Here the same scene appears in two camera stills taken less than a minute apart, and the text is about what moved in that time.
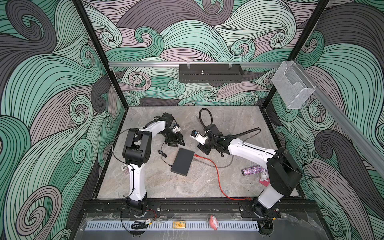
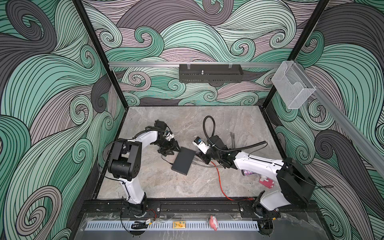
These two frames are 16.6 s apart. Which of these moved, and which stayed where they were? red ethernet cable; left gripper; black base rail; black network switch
Moved: left gripper
Stayed: black network switch; red ethernet cable; black base rail
